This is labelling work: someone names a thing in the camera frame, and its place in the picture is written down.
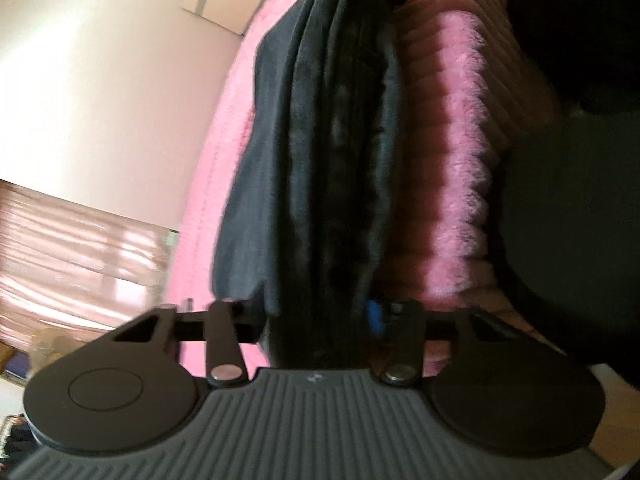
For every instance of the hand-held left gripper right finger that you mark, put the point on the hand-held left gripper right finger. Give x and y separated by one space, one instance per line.
376 316

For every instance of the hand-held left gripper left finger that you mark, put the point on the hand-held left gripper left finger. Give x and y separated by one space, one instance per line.
227 332

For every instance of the dark denim pants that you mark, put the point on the dark denim pants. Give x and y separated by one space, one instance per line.
325 160

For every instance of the black cloth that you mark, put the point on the black cloth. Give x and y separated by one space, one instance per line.
580 25

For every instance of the pink curtain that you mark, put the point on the pink curtain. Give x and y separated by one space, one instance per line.
75 255

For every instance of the pink fluffy blanket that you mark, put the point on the pink fluffy blanket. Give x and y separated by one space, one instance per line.
450 160

